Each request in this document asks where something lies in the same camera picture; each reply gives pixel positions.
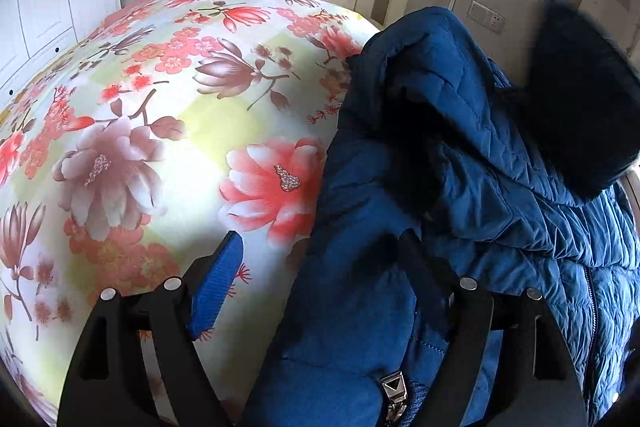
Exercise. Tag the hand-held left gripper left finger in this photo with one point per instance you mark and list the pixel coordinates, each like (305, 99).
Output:
(220, 287)

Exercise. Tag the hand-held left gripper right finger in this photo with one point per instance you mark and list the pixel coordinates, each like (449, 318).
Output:
(425, 257)

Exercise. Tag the blue puffer jacket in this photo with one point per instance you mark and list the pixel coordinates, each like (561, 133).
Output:
(360, 207)

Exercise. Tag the floral bedspread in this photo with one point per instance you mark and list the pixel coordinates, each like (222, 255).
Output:
(150, 107)

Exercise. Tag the wall socket plate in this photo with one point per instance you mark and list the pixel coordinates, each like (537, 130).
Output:
(487, 17)

